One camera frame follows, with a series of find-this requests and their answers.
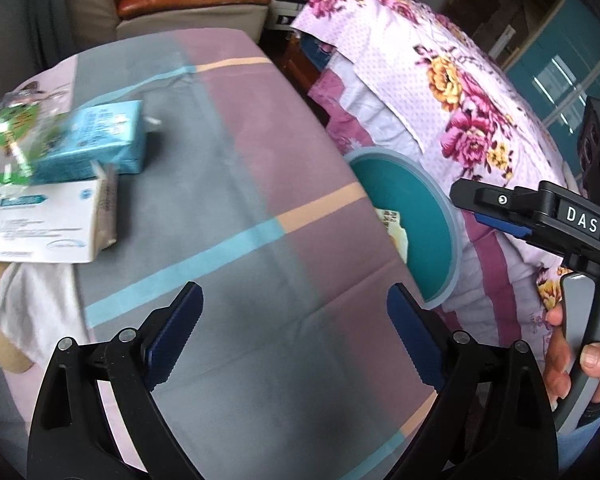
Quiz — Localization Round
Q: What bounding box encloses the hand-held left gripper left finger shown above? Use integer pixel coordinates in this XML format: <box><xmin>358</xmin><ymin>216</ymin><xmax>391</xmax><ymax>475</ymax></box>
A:
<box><xmin>27</xmin><ymin>281</ymin><xmax>204</xmax><ymax>480</ymax></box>

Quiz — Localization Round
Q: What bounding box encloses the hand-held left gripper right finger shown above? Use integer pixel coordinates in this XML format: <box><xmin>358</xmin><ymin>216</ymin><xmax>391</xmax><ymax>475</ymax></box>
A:
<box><xmin>386</xmin><ymin>282</ymin><xmax>561</xmax><ymax>480</ymax></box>

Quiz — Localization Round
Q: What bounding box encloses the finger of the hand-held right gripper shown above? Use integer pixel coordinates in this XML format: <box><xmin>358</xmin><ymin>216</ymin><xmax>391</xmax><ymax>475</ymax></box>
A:
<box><xmin>450</xmin><ymin>179</ymin><xmax>547</xmax><ymax>224</ymax></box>
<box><xmin>475</xmin><ymin>212</ymin><xmax>534</xmax><ymax>241</ymax></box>

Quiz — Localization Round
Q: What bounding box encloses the teal trash bin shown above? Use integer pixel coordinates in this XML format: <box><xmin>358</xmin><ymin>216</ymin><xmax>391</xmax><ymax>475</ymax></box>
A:
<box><xmin>344</xmin><ymin>149</ymin><xmax>463</xmax><ymax>311</ymax></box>

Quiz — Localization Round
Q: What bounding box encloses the yellow white snack packet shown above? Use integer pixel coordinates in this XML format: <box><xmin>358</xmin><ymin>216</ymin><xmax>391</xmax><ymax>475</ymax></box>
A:
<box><xmin>375</xmin><ymin>207</ymin><xmax>410</xmax><ymax>262</ymax></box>

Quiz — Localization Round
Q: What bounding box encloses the white medicine box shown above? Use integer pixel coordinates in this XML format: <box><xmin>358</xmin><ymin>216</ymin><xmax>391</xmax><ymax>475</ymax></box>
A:
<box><xmin>0</xmin><ymin>162</ymin><xmax>120</xmax><ymax>264</ymax></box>

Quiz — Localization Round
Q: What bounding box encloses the light blue carton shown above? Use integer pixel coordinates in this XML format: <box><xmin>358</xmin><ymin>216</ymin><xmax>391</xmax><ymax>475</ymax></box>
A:
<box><xmin>27</xmin><ymin>100</ymin><xmax>148</xmax><ymax>183</ymax></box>

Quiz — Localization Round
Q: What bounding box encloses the clear green-print plastic bag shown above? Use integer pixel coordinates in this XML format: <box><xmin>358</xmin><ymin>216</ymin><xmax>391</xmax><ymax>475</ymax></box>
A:
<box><xmin>0</xmin><ymin>85</ymin><xmax>76</xmax><ymax>201</ymax></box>

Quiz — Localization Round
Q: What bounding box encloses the person's right hand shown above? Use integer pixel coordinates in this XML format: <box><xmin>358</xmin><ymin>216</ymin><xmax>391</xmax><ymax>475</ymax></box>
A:
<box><xmin>542</xmin><ymin>306</ymin><xmax>600</xmax><ymax>412</ymax></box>

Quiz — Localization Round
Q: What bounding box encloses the floral pink bedsheet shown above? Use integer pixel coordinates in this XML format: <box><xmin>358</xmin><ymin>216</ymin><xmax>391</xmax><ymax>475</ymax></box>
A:
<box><xmin>287</xmin><ymin>0</ymin><xmax>591</xmax><ymax>271</ymax></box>

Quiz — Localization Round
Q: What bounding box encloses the teal wardrobe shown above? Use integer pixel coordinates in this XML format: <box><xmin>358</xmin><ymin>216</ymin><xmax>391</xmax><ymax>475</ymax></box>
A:
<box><xmin>505</xmin><ymin>0</ymin><xmax>600</xmax><ymax>136</ymax></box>

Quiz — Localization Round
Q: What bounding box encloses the dark wooden cabinet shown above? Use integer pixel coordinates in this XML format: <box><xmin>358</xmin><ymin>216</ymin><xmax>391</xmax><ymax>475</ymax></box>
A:
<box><xmin>450</xmin><ymin>0</ymin><xmax>571</xmax><ymax>61</ymax></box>

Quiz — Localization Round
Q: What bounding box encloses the grey panel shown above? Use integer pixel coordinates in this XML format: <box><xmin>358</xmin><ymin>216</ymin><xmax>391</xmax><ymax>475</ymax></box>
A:
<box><xmin>0</xmin><ymin>10</ymin><xmax>36</xmax><ymax>86</ymax></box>

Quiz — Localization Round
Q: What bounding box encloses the cream leather armchair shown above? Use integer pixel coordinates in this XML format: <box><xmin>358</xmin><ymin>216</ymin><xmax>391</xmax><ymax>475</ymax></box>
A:
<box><xmin>67</xmin><ymin>0</ymin><xmax>271</xmax><ymax>43</ymax></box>

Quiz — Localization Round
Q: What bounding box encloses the red wooden bed frame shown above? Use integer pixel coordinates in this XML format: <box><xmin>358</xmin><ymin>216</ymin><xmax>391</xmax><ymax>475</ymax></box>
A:
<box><xmin>284</xmin><ymin>35</ymin><xmax>328</xmax><ymax>123</ymax></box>

